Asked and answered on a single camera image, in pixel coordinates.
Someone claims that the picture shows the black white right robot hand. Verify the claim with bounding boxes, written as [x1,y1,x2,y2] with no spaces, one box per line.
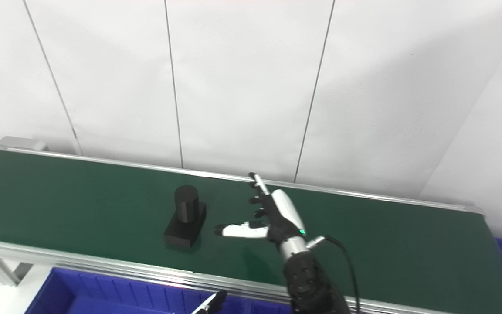
[214,173,308,246]

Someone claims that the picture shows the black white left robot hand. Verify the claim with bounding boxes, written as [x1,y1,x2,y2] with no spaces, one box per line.
[190,290,228,314]

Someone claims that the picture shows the black cylinder-on-block part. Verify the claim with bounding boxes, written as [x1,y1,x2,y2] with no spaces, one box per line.
[164,185,207,249]

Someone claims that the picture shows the green conveyor belt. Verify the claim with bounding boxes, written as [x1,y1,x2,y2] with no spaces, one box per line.
[0,136,502,314]
[0,150,502,314]

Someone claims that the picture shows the aluminium conveyor leg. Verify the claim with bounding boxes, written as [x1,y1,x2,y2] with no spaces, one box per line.
[0,255,34,287]

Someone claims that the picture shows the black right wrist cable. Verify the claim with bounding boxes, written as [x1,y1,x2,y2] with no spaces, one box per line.
[307,235,361,314]

